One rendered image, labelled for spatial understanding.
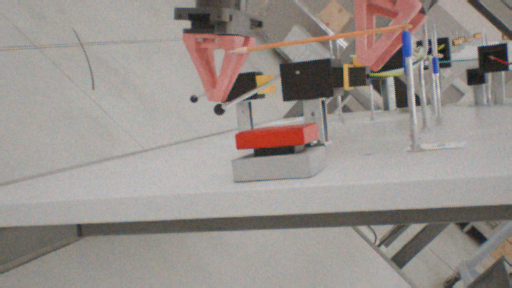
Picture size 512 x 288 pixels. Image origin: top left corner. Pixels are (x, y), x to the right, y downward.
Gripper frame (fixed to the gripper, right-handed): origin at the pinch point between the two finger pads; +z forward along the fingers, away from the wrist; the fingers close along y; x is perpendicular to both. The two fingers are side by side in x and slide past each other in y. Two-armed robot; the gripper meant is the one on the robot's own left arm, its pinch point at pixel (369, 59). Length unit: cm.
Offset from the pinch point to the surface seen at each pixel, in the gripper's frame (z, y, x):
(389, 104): 4, 70, 5
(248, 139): 9.2, -25.7, 1.4
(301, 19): -56, 720, 224
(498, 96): -4, 55, -14
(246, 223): 17.6, -14.7, 2.4
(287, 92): 6.1, -2.5, 6.5
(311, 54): -18, 677, 185
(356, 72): 1.8, -2.3, 0.4
